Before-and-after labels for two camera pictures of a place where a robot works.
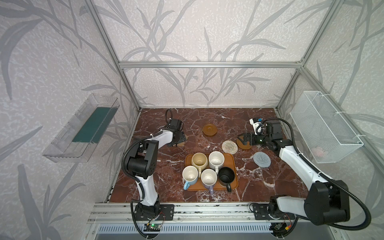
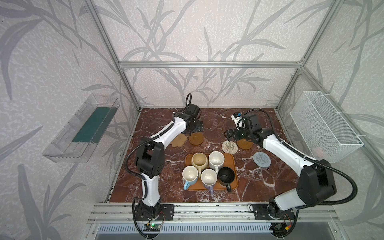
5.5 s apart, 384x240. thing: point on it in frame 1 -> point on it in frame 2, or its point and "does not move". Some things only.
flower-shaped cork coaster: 182,144 does not move
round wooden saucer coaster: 241,146 does not move
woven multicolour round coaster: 229,147 does not move
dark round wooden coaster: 209,130 -> 196,138
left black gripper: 179,139 -> 195,127
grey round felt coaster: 262,159 does not move
